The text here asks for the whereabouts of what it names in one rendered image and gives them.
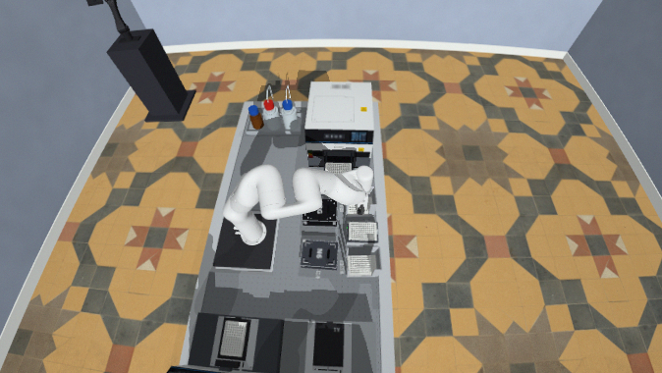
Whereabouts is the brown glass bottle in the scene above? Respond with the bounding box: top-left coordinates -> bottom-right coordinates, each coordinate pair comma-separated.
249,113 -> 264,130

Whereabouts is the white plastic bottle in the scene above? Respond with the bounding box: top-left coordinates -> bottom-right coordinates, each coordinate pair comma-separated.
263,106 -> 281,131
281,107 -> 299,131

